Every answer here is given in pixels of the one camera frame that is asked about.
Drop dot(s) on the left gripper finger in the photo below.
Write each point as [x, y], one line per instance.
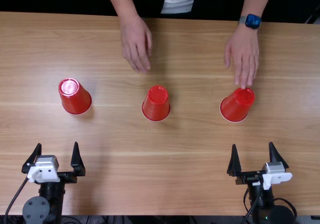
[35, 155]
[77, 159]

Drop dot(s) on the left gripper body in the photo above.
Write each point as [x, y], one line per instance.
[67, 177]

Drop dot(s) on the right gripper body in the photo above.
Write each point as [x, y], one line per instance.
[246, 177]

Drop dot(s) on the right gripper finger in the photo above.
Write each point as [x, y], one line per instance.
[275, 156]
[234, 162]

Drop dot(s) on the red cup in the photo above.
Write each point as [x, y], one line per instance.
[236, 106]
[156, 106]
[75, 98]

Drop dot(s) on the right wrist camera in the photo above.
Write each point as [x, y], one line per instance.
[275, 174]

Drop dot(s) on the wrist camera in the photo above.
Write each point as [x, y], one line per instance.
[45, 170]
[275, 174]

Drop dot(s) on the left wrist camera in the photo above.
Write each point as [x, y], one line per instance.
[45, 170]

